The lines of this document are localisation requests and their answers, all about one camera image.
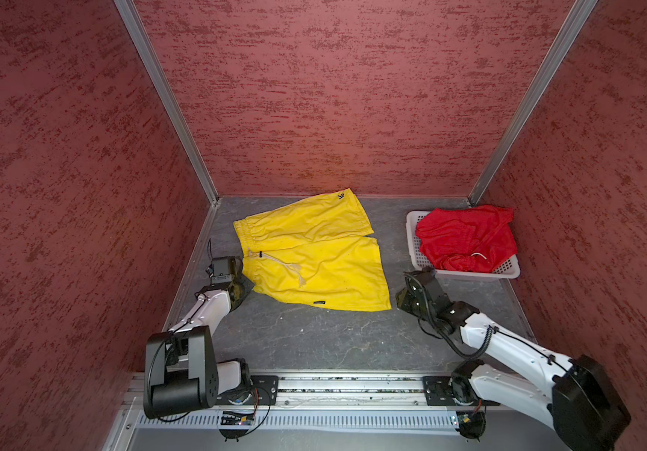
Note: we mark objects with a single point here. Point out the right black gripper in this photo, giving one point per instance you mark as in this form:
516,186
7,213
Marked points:
405,297

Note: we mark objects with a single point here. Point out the right corner aluminium post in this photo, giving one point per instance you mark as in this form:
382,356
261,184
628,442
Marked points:
569,31

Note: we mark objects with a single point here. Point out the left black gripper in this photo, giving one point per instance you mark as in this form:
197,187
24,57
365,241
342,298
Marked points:
248,286

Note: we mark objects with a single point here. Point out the white perforated cable duct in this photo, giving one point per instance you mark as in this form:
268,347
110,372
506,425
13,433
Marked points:
355,421

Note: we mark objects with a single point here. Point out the small circuit board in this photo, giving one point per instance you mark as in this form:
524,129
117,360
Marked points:
233,419
472,426

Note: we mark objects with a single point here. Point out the yellow shorts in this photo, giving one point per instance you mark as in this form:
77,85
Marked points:
319,251

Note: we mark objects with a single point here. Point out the left corner aluminium post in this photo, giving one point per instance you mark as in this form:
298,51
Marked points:
143,45

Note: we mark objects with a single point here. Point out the corner aluminium post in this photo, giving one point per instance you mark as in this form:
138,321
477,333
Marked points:
569,31
143,45

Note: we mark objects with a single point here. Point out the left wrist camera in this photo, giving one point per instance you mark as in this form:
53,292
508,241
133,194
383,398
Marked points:
224,270

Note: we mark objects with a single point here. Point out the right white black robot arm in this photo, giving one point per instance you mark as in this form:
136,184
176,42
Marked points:
572,396

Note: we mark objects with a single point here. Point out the aluminium frame rail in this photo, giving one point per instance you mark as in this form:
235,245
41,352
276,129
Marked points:
380,390

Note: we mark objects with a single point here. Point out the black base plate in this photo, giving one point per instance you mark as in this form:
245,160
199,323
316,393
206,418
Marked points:
439,393
263,390

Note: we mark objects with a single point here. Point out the left small circuit board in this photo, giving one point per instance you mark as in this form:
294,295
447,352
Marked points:
233,419

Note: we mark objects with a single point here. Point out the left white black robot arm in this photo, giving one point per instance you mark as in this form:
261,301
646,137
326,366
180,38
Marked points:
182,373

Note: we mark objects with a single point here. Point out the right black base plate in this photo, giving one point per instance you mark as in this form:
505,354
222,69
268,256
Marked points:
439,393

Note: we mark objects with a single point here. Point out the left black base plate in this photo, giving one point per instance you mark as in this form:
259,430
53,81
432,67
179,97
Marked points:
263,390

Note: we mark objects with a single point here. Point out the right small circuit board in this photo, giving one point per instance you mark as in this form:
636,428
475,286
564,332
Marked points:
472,426

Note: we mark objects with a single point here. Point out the red shorts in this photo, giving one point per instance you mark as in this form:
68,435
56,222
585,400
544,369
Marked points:
473,240

